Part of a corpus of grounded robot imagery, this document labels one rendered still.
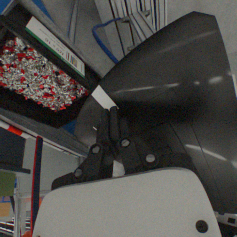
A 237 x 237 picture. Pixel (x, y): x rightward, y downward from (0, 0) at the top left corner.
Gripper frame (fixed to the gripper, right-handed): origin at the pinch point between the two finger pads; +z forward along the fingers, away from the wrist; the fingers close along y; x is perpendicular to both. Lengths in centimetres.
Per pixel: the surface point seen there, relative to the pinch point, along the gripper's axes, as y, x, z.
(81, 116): -4.8, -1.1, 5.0
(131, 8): 17, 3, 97
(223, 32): 101, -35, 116
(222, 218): 11.7, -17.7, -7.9
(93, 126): -3.6, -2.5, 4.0
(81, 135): -7.0, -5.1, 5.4
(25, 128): -28.5, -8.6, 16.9
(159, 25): 35, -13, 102
